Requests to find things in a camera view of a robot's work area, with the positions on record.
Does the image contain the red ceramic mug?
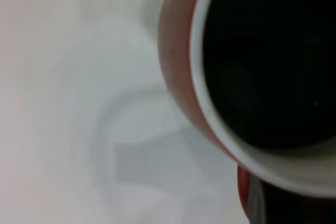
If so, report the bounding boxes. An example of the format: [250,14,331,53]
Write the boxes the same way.
[157,0,336,224]

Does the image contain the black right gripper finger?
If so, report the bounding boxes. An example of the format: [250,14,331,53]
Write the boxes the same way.
[258,175,336,224]

